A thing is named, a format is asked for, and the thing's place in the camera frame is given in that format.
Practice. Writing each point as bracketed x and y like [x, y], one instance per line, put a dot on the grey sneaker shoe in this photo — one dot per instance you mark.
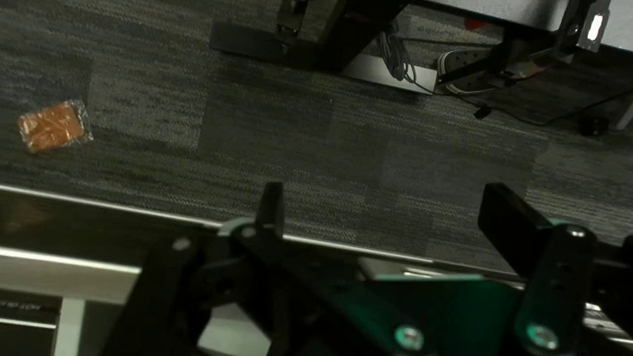
[468, 67]

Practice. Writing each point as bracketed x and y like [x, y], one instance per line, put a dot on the orange wrapped packet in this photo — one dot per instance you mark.
[54, 128]

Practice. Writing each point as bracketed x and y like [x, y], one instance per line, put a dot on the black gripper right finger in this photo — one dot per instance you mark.
[555, 278]

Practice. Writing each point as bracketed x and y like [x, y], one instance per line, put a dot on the black furniture base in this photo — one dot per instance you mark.
[329, 33]

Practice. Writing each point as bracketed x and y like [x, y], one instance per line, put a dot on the white power strip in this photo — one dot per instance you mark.
[388, 71]

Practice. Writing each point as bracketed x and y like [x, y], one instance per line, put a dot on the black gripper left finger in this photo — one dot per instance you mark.
[272, 215]

